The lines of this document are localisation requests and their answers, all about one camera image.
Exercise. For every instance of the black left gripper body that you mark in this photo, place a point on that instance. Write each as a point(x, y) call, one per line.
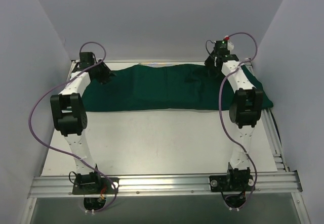
point(102, 72)

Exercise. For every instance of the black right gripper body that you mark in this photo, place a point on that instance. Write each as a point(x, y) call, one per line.
point(210, 61)

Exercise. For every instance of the green surgical cloth kit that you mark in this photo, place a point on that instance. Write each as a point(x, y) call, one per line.
point(140, 87)

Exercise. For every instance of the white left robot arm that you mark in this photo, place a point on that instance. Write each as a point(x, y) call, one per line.
point(70, 118)

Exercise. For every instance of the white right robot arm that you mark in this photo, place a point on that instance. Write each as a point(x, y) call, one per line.
point(244, 113)

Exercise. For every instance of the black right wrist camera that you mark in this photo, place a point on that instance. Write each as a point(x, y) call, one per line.
point(223, 47)

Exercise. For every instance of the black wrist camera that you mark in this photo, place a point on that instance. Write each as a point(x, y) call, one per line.
point(86, 59)
point(223, 47)

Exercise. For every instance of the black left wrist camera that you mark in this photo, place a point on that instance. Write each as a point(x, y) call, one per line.
point(86, 59)

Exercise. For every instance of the back aluminium frame rail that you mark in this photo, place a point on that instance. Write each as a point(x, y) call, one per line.
point(153, 61)

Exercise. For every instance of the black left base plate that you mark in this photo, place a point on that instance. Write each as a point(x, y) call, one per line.
point(85, 185)

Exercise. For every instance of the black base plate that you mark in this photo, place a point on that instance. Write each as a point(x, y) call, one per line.
point(226, 183)
point(85, 185)

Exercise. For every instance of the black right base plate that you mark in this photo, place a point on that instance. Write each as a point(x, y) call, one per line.
point(226, 183)

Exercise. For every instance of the front aluminium frame rail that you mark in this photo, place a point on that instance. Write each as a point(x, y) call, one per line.
point(164, 185)

